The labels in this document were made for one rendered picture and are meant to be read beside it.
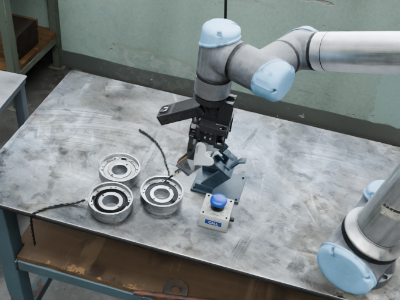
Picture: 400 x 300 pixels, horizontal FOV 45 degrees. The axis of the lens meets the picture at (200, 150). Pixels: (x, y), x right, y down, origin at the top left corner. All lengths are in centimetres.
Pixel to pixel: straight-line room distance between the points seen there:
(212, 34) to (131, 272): 74
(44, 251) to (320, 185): 79
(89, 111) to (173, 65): 146
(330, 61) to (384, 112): 198
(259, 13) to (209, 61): 172
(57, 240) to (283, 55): 87
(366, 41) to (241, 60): 22
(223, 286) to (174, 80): 178
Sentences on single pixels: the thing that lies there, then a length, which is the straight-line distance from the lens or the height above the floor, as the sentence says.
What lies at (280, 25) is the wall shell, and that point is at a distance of 266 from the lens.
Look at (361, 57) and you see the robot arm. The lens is 92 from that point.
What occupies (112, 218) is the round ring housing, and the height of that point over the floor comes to 83.
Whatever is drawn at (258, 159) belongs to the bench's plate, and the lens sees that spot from 139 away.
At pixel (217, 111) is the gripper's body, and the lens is 103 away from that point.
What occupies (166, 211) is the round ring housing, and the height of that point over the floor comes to 82.
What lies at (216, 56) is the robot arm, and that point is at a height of 124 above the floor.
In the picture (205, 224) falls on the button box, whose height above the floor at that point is 81.
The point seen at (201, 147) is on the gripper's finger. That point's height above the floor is 100.
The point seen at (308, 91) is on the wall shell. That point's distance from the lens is 284.
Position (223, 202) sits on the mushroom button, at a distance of 114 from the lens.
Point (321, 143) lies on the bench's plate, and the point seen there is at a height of 80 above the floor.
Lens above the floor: 170
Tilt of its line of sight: 41 degrees down
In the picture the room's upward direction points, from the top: 8 degrees clockwise
